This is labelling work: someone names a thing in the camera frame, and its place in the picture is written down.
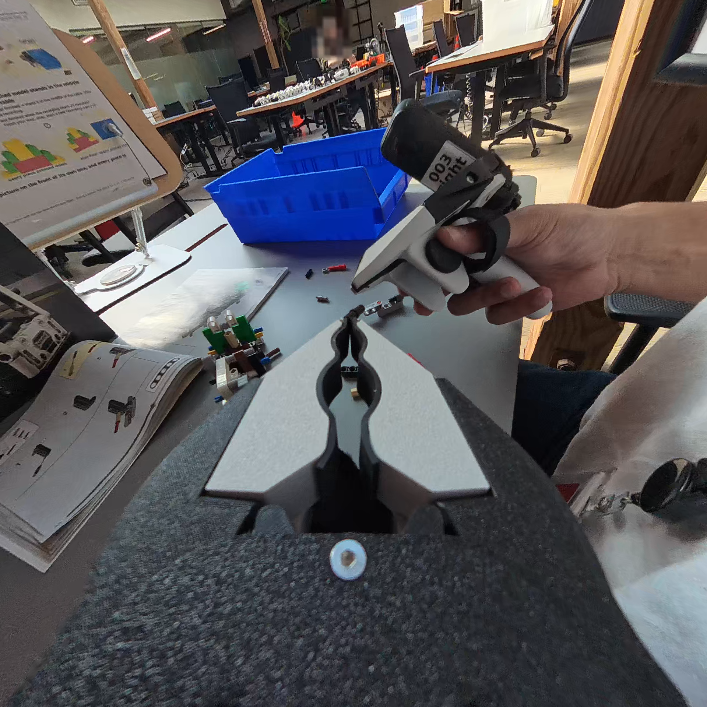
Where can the lego instruction booklet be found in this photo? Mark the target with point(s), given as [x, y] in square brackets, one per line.
[94, 442]

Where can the person's right forearm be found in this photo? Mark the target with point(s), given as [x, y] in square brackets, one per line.
[663, 248]

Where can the person's dark trouser leg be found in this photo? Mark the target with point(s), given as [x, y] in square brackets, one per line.
[552, 408]

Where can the black mesh chair armrest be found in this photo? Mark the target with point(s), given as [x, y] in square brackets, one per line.
[646, 309]

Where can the blue plastic bin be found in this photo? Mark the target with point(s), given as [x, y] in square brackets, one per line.
[309, 204]

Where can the printed instruction sheet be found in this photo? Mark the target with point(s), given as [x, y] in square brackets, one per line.
[61, 138]

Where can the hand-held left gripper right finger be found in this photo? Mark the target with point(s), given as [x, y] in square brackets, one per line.
[420, 436]

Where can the wooden clipboard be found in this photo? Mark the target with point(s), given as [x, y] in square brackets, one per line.
[160, 165]

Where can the black badge reel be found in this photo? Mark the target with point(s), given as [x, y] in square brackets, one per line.
[668, 486]

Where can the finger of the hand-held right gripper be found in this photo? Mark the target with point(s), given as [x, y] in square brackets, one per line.
[386, 259]

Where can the lego set box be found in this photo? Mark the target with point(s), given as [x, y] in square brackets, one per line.
[33, 337]

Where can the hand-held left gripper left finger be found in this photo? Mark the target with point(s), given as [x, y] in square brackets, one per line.
[276, 431]

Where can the white desk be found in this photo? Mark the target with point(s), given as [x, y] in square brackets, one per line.
[497, 49]

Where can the metal clipboard stand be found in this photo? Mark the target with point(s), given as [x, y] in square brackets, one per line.
[138, 265]

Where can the black angled lego beam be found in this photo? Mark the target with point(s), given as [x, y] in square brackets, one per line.
[349, 370]

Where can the person's right hand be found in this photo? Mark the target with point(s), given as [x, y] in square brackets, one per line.
[558, 248]

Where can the wooden post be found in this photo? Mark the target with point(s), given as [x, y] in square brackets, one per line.
[635, 138]

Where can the black office chair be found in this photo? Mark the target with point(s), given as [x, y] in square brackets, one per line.
[403, 61]
[541, 83]
[237, 110]

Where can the slanted wooden beam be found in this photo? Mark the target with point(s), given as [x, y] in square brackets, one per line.
[124, 55]

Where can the grey lego beam assembly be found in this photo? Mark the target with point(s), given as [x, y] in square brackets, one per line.
[386, 306]

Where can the long wooden desk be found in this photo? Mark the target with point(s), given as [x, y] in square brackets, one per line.
[315, 91]

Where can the multicoloured lego assembly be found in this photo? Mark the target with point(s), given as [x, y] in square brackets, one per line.
[237, 348]

